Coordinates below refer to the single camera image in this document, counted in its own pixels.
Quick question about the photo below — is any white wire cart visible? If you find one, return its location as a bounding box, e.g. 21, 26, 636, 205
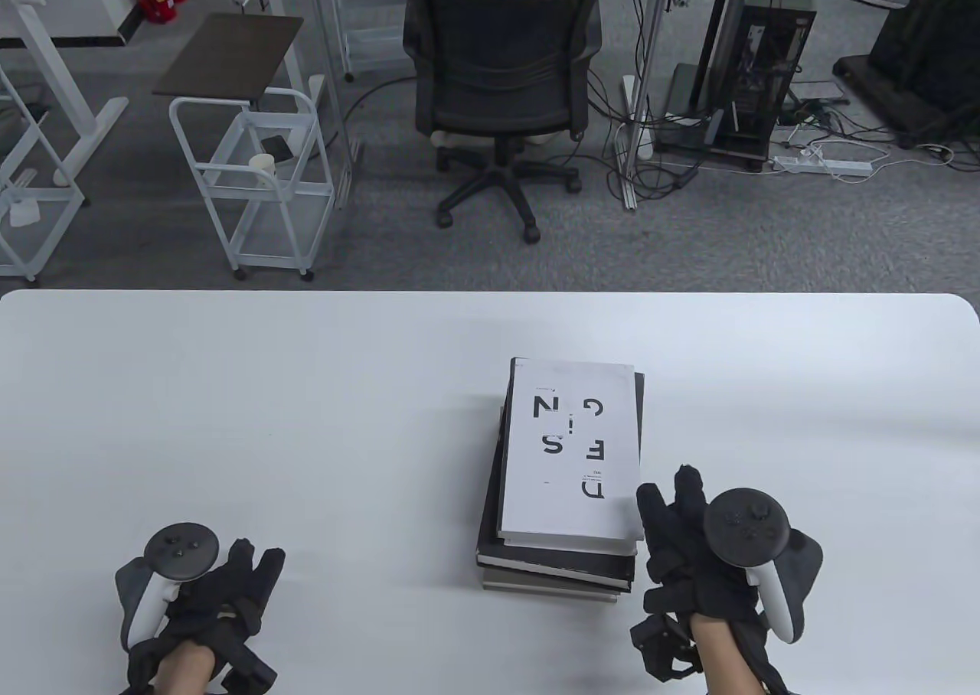
0, 67, 87, 282

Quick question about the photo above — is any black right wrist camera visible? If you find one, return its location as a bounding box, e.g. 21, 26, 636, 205
630, 612, 701, 682

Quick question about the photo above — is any white desk with metal legs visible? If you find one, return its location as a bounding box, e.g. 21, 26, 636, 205
186, 0, 684, 212

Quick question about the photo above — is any black white right hand controller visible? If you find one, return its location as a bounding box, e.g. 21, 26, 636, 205
703, 488, 824, 644

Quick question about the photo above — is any white power strip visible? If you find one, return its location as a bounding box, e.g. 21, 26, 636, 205
773, 155, 874, 176

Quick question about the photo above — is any white standing desk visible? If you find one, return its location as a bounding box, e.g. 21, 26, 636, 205
0, 0, 129, 188

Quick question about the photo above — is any black white left hand controller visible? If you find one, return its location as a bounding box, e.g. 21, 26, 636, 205
115, 523, 221, 650

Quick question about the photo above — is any black equipment stand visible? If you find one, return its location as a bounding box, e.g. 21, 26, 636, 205
833, 0, 980, 150

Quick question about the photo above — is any black office chair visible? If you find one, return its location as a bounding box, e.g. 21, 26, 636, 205
402, 0, 606, 244

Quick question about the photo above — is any person's right forearm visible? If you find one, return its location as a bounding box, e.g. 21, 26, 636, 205
693, 615, 766, 695

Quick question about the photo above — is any grey book with round emblem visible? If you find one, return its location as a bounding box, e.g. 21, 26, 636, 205
479, 412, 630, 605

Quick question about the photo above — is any grey flat case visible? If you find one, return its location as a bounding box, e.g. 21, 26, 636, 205
660, 62, 726, 152

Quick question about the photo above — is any person's left hand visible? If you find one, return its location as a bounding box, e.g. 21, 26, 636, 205
126, 538, 286, 688

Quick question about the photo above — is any person's left forearm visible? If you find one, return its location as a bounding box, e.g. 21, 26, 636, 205
153, 645, 215, 695

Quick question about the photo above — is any black white hand controller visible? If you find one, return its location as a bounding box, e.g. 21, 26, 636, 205
115, 523, 221, 650
703, 488, 824, 644

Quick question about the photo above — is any white book with black letters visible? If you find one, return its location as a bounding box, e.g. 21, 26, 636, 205
498, 357, 644, 554

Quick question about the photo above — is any white rolling cart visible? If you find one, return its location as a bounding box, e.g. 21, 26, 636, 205
168, 88, 335, 281

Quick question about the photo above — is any black book with grey photo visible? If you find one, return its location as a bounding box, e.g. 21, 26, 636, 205
476, 374, 645, 582

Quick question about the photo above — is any black computer tower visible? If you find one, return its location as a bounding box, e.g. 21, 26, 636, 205
708, 5, 817, 173

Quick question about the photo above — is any person's right hand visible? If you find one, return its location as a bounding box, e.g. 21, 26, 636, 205
637, 464, 774, 635

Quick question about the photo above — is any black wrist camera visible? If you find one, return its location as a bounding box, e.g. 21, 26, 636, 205
630, 612, 701, 682
218, 638, 278, 695

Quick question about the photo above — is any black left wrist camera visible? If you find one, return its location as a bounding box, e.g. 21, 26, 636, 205
218, 638, 278, 695

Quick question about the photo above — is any white drawer unit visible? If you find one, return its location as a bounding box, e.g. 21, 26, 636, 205
335, 0, 418, 77

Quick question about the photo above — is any dark brown side table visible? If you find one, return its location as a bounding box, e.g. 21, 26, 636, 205
153, 14, 305, 106

